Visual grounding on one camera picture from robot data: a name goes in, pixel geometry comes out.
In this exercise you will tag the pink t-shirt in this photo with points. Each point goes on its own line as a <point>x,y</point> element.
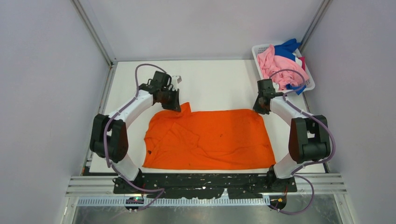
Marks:
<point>266,65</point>

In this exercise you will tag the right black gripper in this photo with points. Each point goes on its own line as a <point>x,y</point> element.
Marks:
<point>257,108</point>

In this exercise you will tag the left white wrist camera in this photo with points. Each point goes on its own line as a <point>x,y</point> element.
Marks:
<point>175,81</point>

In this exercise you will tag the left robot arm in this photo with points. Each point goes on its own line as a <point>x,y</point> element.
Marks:
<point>109,132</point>

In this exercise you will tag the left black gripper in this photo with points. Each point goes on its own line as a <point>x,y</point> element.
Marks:
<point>175,105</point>

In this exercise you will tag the white slotted cable duct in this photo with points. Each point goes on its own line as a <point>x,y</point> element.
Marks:
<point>138,201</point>

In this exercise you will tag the aluminium frame rail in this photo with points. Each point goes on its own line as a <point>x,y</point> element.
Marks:
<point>90,20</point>

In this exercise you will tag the orange t-shirt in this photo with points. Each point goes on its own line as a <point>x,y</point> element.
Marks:
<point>207,140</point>

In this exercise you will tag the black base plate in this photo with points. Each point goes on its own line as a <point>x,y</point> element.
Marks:
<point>204,185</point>

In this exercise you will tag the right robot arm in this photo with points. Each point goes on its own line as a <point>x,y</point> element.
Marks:
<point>309,138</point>

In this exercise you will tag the white plastic laundry basket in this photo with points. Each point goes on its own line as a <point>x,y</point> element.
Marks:
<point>262,47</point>

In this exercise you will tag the red garment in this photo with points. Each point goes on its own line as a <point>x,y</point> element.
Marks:
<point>302,62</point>

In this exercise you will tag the blue t-shirt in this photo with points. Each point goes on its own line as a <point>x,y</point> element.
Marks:
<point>289,49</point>

